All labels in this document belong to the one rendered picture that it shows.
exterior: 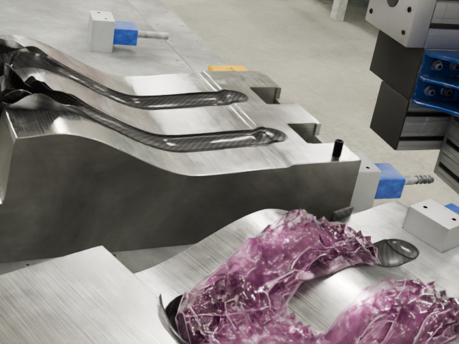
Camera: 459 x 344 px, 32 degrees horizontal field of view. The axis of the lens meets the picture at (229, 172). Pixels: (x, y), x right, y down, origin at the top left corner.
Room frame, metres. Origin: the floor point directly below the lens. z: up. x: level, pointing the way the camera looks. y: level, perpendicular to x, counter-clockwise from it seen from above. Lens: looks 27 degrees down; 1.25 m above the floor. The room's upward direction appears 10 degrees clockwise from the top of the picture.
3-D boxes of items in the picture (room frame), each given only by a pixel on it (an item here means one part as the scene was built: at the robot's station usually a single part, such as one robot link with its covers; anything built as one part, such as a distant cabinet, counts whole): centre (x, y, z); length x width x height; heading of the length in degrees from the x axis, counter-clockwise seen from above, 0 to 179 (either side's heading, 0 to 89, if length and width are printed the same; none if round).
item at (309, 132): (0.84, -0.09, 0.87); 0.05 x 0.05 x 0.04; 28
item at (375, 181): (0.88, -0.19, 0.83); 0.13 x 0.05 x 0.05; 113
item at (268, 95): (0.93, -0.04, 0.87); 0.05 x 0.05 x 0.04; 28
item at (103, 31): (1.26, 0.20, 0.83); 0.13 x 0.05 x 0.05; 109
